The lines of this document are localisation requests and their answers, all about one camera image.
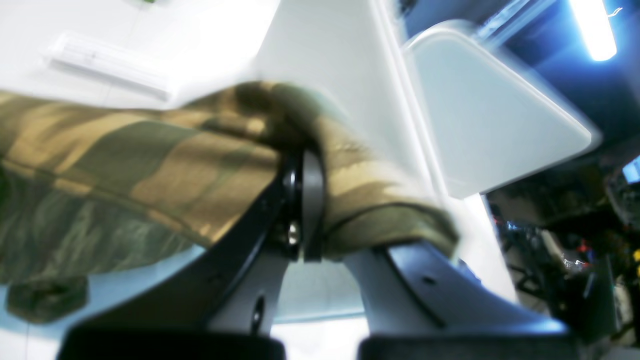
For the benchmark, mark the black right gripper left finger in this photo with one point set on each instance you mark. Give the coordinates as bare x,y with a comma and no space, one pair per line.
222,305

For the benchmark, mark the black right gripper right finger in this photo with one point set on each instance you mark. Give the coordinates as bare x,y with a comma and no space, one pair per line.
418,306

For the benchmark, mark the camouflage t-shirt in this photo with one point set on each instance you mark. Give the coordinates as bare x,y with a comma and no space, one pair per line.
89,190

